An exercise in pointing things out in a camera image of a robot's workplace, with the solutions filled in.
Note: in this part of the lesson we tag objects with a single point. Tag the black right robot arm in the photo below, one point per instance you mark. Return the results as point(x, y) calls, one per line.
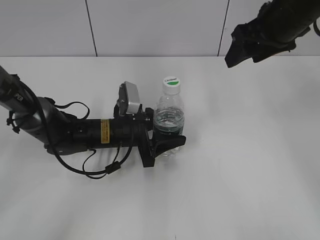
point(275, 29)

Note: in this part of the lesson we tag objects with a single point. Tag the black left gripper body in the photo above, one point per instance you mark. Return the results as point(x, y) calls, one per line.
point(131, 131)

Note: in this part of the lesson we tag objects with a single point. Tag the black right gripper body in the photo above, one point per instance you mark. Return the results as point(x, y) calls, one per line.
point(246, 32)

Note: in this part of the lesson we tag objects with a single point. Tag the white green bottle cap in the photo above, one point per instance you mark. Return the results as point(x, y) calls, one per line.
point(171, 85)

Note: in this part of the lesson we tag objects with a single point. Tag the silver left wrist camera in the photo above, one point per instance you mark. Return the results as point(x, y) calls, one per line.
point(128, 99)

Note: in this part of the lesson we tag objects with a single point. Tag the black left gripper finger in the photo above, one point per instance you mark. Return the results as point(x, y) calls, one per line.
point(149, 118)
point(164, 143)

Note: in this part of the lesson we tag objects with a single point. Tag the clear plastic water bottle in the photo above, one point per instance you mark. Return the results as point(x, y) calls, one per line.
point(169, 117)

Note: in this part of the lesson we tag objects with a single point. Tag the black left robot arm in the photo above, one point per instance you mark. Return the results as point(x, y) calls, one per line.
point(65, 134)

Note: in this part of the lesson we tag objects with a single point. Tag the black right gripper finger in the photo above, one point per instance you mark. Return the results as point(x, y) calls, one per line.
point(266, 53)
point(238, 52)

